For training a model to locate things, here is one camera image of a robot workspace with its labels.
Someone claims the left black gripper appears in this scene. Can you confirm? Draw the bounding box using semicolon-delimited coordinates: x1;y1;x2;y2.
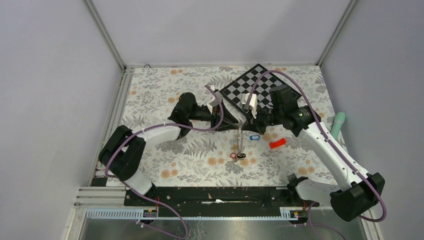
187;99;239;131

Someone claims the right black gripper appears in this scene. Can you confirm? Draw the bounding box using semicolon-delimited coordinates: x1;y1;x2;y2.
241;103;284;136

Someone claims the large grey metal keyring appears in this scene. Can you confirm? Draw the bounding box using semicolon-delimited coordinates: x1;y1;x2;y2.
236;126;244;153

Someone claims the black key fob with key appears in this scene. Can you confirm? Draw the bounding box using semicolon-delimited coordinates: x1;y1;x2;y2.
233;153;246;162

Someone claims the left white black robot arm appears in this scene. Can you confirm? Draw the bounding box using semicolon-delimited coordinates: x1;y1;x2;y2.
98;91;239;206

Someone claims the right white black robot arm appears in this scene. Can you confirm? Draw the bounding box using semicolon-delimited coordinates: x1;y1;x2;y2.
241;85;386;222

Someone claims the blue key tag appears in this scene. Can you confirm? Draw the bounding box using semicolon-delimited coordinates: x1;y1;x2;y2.
249;134;260;141

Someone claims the red plastic block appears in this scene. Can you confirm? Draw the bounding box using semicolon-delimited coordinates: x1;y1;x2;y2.
268;137;287;149

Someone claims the black white checkerboard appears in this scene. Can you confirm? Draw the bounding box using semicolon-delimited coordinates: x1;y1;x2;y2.
218;63;303;117

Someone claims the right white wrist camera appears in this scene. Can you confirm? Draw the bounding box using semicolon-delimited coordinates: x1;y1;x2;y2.
240;93;258;119

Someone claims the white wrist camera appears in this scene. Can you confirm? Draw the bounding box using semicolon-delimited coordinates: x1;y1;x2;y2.
206;96;222;114
240;93;258;119

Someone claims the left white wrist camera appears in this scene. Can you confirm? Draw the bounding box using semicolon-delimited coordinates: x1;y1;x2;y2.
206;96;222;114

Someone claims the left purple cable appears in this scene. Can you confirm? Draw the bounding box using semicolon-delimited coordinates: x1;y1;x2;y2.
104;84;225;240

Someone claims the purple cable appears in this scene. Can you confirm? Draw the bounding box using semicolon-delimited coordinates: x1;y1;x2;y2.
245;70;388;240
104;84;225;240

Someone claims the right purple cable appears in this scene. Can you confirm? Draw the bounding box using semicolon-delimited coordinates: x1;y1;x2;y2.
245;70;388;240

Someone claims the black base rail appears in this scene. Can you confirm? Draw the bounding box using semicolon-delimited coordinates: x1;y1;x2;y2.
123;186;309;216

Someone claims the mint green cylinder handle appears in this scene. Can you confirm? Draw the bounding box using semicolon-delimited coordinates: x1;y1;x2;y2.
330;112;346;139

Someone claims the white slotted cable duct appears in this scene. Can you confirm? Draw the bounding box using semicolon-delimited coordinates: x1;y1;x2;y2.
86;206;298;221

